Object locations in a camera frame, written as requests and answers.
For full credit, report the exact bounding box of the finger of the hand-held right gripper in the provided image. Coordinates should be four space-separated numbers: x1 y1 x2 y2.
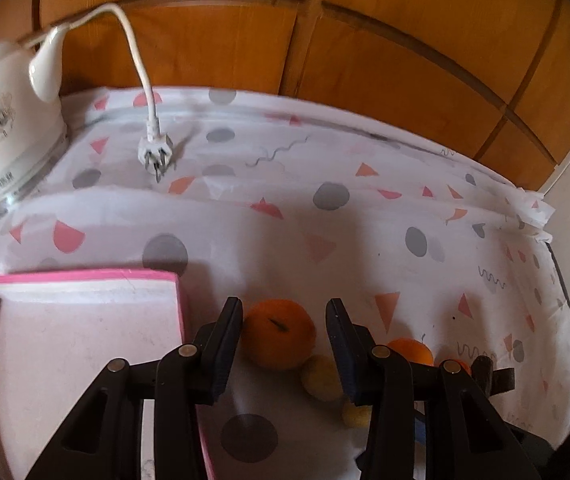
413 402 432 447
471 354 516 397

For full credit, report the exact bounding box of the white power cable with plug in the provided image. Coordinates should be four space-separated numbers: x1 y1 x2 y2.
25 3 175 183

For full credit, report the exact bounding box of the pink rimmed tray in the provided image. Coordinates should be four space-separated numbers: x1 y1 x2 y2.
0 268 216 480

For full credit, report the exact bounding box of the wooden panelled wardrobe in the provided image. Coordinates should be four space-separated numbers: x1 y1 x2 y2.
0 0 570 193

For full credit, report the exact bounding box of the small yellow round fruit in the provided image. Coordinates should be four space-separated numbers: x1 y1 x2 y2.
340 400 373 428
300 355 346 402

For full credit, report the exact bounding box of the large orange mandarin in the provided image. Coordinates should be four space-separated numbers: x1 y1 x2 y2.
241 299 316 372

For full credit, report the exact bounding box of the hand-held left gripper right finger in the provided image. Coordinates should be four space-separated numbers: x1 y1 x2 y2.
325 297 541 480

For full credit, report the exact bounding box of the white ceramic electric kettle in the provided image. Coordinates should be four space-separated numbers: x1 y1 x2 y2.
0 26 70 207

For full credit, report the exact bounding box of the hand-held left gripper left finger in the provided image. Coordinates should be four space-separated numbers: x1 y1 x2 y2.
25 297 243 480

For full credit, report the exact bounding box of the white patterned tablecloth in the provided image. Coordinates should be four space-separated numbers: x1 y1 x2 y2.
0 86 570 480

